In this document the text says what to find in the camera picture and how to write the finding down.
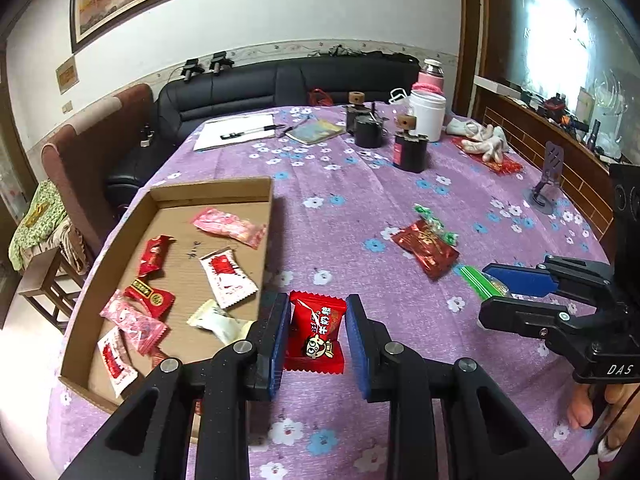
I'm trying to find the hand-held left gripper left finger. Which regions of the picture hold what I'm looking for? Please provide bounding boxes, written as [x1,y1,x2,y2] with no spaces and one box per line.
[60,291,292,480]

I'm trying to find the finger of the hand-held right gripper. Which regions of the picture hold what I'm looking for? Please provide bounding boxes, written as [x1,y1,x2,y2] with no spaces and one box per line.
[482,255,613,306]
[477,296,608,361]

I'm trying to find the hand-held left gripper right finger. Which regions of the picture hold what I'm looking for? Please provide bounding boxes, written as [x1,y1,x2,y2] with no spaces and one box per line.
[345,294,576,480]

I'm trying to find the small red cartoon snack packet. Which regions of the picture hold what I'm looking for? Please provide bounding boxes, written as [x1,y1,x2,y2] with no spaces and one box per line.
[282,290,348,375]

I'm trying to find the green striped clear snack packet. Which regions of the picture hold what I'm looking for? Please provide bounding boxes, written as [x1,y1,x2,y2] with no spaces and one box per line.
[459,265,511,302]

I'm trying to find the cream white snack packet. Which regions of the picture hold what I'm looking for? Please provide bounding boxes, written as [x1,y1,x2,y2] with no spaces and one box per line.
[186,299,253,346]

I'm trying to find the white and red snack packet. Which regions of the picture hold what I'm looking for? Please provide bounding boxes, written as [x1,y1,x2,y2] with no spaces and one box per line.
[199,246,261,311]
[96,327,139,400]

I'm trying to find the pink cartoon snack packet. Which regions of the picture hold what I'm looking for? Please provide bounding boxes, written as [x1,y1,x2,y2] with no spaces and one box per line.
[191,207,268,250]
[99,289,168,357]

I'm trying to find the red snack packet yellow label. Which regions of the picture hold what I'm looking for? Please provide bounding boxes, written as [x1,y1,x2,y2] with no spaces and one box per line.
[122,276,176,320]

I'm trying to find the shallow cardboard box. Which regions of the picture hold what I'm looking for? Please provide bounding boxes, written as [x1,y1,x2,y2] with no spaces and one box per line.
[59,176,275,413]

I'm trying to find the red cartoon figure snack packet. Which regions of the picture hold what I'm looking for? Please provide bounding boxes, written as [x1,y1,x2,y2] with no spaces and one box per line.
[137,234,176,277]

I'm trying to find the person's right hand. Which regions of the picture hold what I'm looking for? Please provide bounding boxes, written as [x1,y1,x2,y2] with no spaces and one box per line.
[567,384,640,455]

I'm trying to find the green wrapped candy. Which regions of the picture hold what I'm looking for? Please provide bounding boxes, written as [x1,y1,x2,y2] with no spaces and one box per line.
[412,203,460,247]

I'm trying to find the flat red packet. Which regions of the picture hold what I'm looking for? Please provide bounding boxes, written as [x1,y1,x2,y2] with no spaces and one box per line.
[452,136,524,175]

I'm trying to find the dark perforated phone stand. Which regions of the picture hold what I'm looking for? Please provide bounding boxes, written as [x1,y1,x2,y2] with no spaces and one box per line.
[522,140,566,211]

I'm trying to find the purple floral tablecloth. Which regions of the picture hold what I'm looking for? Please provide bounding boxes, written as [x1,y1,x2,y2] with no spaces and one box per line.
[47,102,621,480]

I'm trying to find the white gloves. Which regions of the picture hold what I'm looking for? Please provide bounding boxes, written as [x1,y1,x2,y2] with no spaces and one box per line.
[446,117,511,163]

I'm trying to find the black grinder with wooden knob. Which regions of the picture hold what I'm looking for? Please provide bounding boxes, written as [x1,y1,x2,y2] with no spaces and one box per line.
[392,114,430,174]
[346,91,388,148]

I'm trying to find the wooden sideboard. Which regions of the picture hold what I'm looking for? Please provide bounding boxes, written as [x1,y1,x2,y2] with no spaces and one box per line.
[472,75,640,256]

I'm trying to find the white jar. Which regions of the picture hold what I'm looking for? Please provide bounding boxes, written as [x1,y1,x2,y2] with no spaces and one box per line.
[407,89,447,143]

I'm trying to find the clear plastic container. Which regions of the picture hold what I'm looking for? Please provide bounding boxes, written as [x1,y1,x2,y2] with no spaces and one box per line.
[592,75,632,133]

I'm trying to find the black pen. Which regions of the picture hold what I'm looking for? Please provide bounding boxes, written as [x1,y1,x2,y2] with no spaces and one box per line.
[220,125,275,140]

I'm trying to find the yellow green notebook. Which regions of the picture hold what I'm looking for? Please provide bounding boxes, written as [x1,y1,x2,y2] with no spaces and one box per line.
[286,119,346,147]

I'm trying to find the pink thermos flask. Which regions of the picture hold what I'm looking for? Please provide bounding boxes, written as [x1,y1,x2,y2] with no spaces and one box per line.
[417,58,446,95]

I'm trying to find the white paper sheets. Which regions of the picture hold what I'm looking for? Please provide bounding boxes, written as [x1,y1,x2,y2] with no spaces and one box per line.
[192,112,277,152]

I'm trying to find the wooden stool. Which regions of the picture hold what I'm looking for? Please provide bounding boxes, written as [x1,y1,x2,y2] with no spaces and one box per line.
[17,247,86,333]

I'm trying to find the brown armchair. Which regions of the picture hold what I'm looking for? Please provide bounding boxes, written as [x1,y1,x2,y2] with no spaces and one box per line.
[41,83,156,256]

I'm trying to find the black leather sofa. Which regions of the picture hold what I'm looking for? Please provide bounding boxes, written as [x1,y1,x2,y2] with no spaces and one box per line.
[102,52,421,211]

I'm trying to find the green floral cushion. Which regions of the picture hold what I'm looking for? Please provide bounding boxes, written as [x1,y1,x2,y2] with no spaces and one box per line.
[7,180,68,271]

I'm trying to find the black clamp tool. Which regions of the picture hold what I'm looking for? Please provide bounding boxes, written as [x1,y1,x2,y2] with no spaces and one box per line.
[180,59,206,83]
[207,51,236,75]

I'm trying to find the yellow wall plaque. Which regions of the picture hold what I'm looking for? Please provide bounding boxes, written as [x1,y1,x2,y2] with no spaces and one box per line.
[55,56,80,95]

